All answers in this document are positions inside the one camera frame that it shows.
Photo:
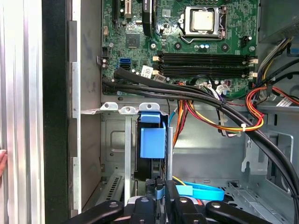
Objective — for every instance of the white expansion slot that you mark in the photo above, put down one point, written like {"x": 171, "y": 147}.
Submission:
{"x": 127, "y": 9}

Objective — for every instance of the black expansion slot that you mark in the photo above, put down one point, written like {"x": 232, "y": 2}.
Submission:
{"x": 115, "y": 11}

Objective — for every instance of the hard disk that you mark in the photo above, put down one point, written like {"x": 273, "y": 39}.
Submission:
{"x": 151, "y": 142}

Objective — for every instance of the black PC case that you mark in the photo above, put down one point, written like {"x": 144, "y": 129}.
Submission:
{"x": 54, "y": 93}

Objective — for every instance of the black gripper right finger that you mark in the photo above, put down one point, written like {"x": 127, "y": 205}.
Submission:
{"x": 184, "y": 212}

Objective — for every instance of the green motherboard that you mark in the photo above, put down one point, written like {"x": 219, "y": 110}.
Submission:
{"x": 168, "y": 30}

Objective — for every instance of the black chipset chip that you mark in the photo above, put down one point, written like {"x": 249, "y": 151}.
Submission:
{"x": 133, "y": 40}

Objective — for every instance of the silver CPU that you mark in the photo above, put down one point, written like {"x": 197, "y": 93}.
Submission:
{"x": 202, "y": 20}

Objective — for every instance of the CPU socket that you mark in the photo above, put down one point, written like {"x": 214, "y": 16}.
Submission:
{"x": 205, "y": 35}

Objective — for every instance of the person's hand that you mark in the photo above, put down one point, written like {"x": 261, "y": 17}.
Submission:
{"x": 2, "y": 161}

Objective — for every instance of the metal drive cage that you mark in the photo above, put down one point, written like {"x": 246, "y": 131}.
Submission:
{"x": 280, "y": 144}

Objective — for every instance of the metal disk bay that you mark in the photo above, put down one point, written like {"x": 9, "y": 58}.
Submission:
{"x": 128, "y": 151}

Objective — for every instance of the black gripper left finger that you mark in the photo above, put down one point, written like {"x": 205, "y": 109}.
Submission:
{"x": 102, "y": 212}

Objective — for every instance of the blue SATA port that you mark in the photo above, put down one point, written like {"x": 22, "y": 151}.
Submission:
{"x": 125, "y": 61}

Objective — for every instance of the black graphics card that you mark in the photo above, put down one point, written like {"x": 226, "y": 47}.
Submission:
{"x": 147, "y": 21}

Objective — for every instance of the grey power supply unit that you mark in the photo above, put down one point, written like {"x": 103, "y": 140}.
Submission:
{"x": 280, "y": 18}

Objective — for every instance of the black RAM slot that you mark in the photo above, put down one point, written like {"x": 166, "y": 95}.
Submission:
{"x": 205, "y": 56}
{"x": 203, "y": 68}
{"x": 203, "y": 74}
{"x": 205, "y": 61}

